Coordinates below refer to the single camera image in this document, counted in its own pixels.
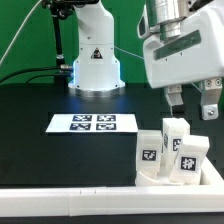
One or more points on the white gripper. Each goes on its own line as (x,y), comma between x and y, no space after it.
(196,55)

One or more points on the white round stool seat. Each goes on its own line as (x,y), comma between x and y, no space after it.
(143,179)

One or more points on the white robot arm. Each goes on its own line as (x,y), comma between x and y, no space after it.
(96,70)

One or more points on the white L-shaped fence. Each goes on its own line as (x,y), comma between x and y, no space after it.
(208,196)

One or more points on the white marker sheet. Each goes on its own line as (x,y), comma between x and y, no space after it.
(92,123)

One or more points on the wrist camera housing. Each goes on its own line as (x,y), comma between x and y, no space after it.
(144,30)

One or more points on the black camera stand pole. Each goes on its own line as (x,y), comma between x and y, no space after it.
(61,10)

